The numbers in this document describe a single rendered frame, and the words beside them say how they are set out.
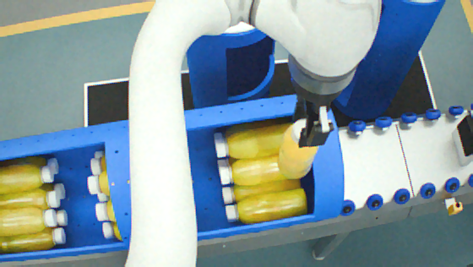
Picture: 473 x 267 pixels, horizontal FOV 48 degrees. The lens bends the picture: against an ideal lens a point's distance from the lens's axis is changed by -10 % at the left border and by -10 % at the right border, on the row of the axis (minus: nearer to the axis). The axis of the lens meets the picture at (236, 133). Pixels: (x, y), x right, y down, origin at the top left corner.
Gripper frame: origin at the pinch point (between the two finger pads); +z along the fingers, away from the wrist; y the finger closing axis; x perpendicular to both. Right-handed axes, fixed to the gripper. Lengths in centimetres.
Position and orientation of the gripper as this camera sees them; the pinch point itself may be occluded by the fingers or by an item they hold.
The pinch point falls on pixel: (306, 124)
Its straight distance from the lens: 94.5
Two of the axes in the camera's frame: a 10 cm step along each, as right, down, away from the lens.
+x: -9.9, 1.6, -0.5
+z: 0.1, 3.6, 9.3
